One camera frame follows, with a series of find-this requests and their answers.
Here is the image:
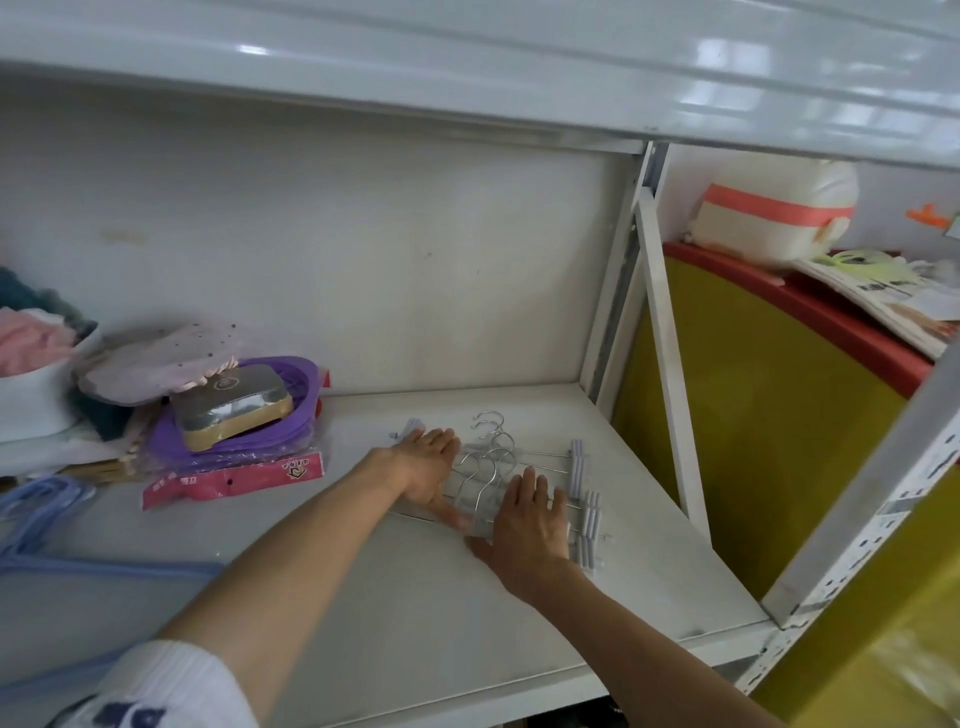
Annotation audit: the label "person's right hand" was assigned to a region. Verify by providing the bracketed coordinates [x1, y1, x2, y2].
[468, 466, 572, 594]

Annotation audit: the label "person's left hand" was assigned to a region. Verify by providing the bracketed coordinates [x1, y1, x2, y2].
[388, 427, 475, 535]

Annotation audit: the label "stack of metal clip hangers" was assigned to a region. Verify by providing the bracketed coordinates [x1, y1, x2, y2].
[386, 410, 610, 579]

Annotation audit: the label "person's right forearm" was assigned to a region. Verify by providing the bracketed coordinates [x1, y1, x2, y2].
[517, 558, 785, 728]

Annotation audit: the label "person's left forearm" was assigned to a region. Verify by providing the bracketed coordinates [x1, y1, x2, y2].
[157, 447, 412, 702]

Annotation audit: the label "stack of purple plastic baskets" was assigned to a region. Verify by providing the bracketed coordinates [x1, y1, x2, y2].
[144, 355, 330, 475]

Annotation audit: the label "yellow plastic bin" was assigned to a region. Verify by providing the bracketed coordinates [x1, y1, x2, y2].
[610, 253, 960, 728]

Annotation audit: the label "red and pink packet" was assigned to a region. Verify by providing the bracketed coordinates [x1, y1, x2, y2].
[141, 448, 328, 513]

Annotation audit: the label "gold and silver box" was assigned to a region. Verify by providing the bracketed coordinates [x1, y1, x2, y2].
[170, 365, 295, 453]

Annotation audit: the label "red bin lid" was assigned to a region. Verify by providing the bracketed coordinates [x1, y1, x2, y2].
[662, 240, 936, 400]

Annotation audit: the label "pink dotted cloth in bag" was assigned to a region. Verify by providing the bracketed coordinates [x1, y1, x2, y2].
[78, 321, 261, 411]

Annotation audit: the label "white sleeve with dark print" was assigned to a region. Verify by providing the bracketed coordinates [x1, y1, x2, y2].
[45, 639, 261, 728]

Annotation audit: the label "wooden clothes pegs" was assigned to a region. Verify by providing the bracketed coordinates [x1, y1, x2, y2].
[58, 441, 148, 483]

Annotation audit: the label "cream bag with orange band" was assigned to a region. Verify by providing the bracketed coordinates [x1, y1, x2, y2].
[685, 156, 861, 272]

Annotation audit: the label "printed paper packet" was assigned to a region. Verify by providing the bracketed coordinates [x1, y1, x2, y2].
[793, 253, 960, 363]

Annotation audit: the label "light green plastic item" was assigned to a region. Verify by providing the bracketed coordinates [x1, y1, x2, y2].
[823, 248, 910, 277]

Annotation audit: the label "bundle of blue plastic hangers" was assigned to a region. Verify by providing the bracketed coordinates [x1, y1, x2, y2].
[0, 474, 228, 580]

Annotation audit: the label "white storage box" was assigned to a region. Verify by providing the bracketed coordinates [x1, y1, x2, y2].
[0, 322, 105, 445]

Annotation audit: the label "teal cloth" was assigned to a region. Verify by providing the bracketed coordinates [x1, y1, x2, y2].
[0, 265, 100, 348]

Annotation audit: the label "white metal shelving unit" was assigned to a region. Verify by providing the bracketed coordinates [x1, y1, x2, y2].
[0, 0, 960, 728]

